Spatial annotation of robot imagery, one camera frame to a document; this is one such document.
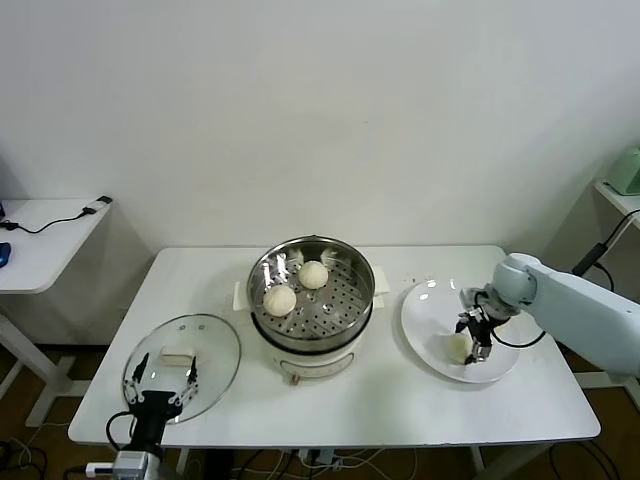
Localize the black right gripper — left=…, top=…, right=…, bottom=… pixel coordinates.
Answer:
left=452, top=303, right=505, bottom=366

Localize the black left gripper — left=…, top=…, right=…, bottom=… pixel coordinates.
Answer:
left=122, top=351, right=201, bottom=452

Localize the white steamed baozi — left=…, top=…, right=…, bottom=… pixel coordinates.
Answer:
left=439, top=333, right=474, bottom=365
left=262, top=284, right=298, bottom=318
left=298, top=259, right=330, bottom=291

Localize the round glass lid white handle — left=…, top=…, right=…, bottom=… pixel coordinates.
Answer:
left=121, top=312, right=243, bottom=425

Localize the perforated steel steamer basket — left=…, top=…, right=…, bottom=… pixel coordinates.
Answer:
left=247, top=234, right=375, bottom=354

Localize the white round plate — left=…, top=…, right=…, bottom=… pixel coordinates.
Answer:
left=399, top=277, right=522, bottom=385

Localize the white electric cooker base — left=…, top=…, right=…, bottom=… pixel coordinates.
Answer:
left=232, top=264, right=392, bottom=387

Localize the white side desk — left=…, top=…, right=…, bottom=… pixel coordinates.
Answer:
left=0, top=198, right=114, bottom=427

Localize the white power strip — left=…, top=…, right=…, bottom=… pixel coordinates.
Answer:
left=297, top=448, right=346, bottom=470

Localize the white narrow side table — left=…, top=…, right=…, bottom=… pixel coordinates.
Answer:
left=592, top=177, right=640, bottom=390

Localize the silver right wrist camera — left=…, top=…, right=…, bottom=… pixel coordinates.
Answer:
left=458, top=285, right=484, bottom=310

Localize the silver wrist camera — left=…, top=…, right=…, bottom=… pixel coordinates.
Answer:
left=83, top=448, right=152, bottom=479
left=458, top=285, right=484, bottom=310

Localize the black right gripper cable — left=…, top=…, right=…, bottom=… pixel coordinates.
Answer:
left=492, top=327, right=546, bottom=350

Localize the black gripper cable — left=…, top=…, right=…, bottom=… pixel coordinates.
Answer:
left=492, top=327, right=546, bottom=350
left=104, top=410, right=136, bottom=451

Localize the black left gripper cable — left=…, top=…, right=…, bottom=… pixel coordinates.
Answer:
left=104, top=410, right=136, bottom=451

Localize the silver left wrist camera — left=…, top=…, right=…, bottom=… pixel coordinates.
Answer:
left=83, top=448, right=152, bottom=479

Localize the black cable with adapter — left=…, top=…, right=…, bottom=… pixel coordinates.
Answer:
left=0, top=195, right=113, bottom=235

